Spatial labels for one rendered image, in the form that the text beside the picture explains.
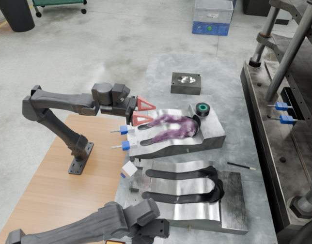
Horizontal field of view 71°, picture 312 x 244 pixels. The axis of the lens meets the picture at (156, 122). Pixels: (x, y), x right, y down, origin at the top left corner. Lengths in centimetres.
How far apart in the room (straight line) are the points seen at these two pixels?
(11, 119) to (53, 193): 184
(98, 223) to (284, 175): 97
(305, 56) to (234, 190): 101
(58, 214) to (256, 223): 86
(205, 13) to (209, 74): 234
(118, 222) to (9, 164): 196
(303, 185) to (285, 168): 10
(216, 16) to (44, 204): 357
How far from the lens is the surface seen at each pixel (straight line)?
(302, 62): 164
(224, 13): 401
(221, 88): 163
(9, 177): 241
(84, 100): 87
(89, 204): 111
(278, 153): 138
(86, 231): 63
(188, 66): 180
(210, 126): 120
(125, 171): 100
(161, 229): 70
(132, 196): 102
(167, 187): 101
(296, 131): 141
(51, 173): 125
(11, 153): 257
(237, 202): 106
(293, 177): 133
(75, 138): 110
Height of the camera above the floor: 179
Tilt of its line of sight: 48 degrees down
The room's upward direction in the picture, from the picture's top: straight up
